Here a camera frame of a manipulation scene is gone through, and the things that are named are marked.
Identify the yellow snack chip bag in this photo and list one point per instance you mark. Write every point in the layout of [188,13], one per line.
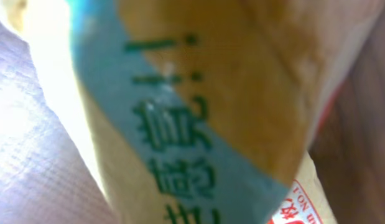
[196,111]

